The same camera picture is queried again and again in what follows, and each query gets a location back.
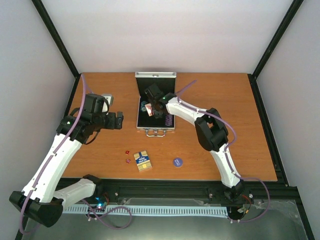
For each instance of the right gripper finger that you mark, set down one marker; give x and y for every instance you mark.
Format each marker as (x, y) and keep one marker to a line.
(150, 106)
(158, 115)

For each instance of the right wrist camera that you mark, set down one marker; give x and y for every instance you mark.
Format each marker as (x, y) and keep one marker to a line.
(153, 92)

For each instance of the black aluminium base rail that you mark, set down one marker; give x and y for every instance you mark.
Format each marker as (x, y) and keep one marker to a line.
(116, 190)

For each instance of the blue playing card box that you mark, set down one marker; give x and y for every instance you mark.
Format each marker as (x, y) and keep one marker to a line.
(142, 160)

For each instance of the purple poker chip stack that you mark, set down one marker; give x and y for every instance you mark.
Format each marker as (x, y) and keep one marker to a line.
(169, 120)

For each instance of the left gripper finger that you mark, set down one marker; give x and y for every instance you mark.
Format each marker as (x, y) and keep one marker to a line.
(118, 125)
(120, 116)

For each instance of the aluminium poker case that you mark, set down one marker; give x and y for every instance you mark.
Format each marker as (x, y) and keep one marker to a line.
(166, 81)

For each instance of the teal poker chip stack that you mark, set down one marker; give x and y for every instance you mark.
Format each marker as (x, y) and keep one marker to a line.
(143, 103)
(143, 109)

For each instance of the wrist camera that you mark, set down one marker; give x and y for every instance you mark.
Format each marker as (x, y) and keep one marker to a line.
(153, 92)
(97, 104)

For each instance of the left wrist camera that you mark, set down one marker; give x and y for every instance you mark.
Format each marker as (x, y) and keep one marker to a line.
(97, 104)

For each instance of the right black frame post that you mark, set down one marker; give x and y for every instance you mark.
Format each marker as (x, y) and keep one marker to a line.
(284, 24)

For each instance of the electronics board with led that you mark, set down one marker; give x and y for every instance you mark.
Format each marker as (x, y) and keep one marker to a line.
(99, 204)

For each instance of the black frame post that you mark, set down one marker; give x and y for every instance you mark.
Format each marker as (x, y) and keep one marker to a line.
(284, 24)
(46, 19)

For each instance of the red playing card deck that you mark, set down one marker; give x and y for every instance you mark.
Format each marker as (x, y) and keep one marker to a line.
(150, 112)

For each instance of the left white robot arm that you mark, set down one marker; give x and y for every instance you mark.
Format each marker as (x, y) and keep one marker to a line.
(40, 200)

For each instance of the light blue cable duct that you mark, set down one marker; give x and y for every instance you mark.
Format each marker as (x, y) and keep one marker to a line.
(150, 211)

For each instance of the left black frame post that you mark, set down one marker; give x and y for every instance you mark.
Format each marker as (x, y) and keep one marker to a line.
(46, 19)

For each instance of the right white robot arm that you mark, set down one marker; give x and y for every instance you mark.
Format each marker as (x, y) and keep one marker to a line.
(212, 135)

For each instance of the purple dealer button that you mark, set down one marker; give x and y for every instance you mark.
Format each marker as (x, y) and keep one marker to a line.
(177, 162)

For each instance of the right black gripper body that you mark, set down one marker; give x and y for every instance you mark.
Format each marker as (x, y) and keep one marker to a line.
(163, 114)

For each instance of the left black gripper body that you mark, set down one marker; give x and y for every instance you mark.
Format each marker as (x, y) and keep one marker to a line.
(99, 121)

